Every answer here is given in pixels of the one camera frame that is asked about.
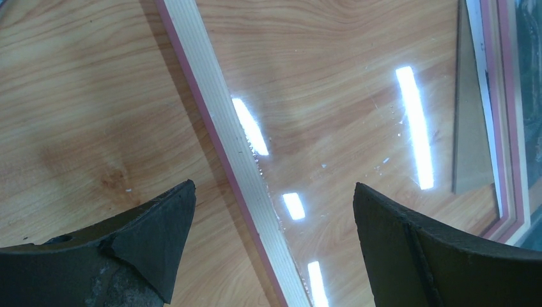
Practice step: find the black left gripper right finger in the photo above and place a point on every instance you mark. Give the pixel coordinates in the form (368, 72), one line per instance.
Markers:
(414, 260)

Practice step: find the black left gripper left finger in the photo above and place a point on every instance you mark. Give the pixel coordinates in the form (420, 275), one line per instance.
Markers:
(130, 259)

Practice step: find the wooden picture frame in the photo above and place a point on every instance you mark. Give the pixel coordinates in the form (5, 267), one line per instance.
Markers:
(230, 133)

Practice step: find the brown backing board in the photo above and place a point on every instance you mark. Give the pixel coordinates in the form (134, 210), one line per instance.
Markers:
(472, 165)

